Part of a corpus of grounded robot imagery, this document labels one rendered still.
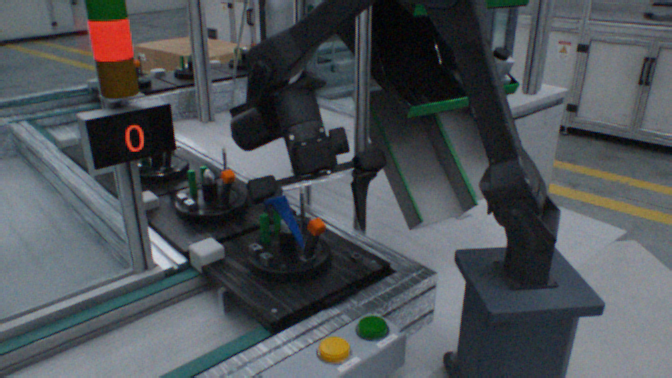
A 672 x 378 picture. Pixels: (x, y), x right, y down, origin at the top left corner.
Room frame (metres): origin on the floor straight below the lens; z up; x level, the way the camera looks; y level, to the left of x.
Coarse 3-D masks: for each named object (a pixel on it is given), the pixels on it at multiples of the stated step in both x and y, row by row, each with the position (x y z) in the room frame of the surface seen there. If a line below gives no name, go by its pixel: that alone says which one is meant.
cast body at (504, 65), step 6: (492, 48) 1.03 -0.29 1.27; (498, 48) 1.02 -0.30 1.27; (504, 48) 1.02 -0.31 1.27; (498, 54) 1.00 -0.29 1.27; (504, 54) 1.00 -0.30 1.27; (498, 60) 1.00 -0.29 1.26; (504, 60) 1.00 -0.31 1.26; (510, 60) 1.01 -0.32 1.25; (498, 66) 1.00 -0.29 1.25; (504, 66) 1.00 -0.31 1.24; (510, 66) 1.01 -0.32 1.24; (504, 72) 1.01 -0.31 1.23; (504, 78) 1.01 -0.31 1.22; (504, 84) 1.01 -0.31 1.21
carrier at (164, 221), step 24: (144, 192) 1.01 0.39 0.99; (192, 192) 0.99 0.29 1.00; (216, 192) 0.97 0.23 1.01; (240, 192) 1.01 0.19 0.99; (168, 216) 0.94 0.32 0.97; (192, 216) 0.91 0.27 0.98; (216, 216) 0.91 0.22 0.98; (240, 216) 0.94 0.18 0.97; (168, 240) 0.86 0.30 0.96; (192, 240) 0.85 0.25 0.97; (216, 240) 0.85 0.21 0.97
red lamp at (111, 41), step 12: (96, 24) 0.73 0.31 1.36; (108, 24) 0.73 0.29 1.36; (120, 24) 0.74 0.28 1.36; (96, 36) 0.73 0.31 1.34; (108, 36) 0.73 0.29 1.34; (120, 36) 0.73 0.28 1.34; (96, 48) 0.73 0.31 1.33; (108, 48) 0.73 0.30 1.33; (120, 48) 0.73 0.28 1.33; (132, 48) 0.76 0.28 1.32; (108, 60) 0.73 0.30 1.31
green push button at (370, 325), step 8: (360, 320) 0.62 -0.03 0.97; (368, 320) 0.62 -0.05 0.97; (376, 320) 0.62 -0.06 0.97; (384, 320) 0.62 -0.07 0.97; (360, 328) 0.61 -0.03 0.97; (368, 328) 0.60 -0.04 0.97; (376, 328) 0.60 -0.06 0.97; (384, 328) 0.60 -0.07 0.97; (368, 336) 0.59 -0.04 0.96; (376, 336) 0.59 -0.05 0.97
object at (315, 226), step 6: (306, 222) 0.74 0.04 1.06; (312, 222) 0.72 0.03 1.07; (318, 222) 0.73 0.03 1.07; (312, 228) 0.72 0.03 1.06; (318, 228) 0.72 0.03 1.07; (324, 228) 0.72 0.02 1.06; (312, 234) 0.72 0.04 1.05; (318, 234) 0.72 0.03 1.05; (312, 240) 0.73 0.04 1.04; (306, 246) 0.74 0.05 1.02; (312, 246) 0.73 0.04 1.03; (306, 252) 0.74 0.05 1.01; (312, 252) 0.74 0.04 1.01; (306, 258) 0.74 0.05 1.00
